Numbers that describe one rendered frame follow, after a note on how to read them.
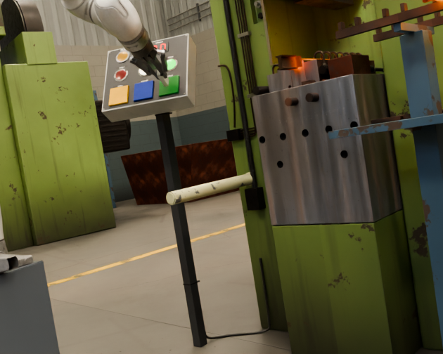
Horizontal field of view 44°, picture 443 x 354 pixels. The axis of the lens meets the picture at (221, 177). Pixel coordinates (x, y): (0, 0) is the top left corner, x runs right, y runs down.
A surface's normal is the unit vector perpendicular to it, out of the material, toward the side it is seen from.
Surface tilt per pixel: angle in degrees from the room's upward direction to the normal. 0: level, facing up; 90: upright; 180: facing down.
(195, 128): 90
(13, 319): 90
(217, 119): 90
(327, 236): 90
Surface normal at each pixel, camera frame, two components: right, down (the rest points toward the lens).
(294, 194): -0.65, 0.15
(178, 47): -0.31, -0.40
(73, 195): 0.58, -0.04
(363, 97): 0.75, -0.08
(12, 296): 0.88, -0.11
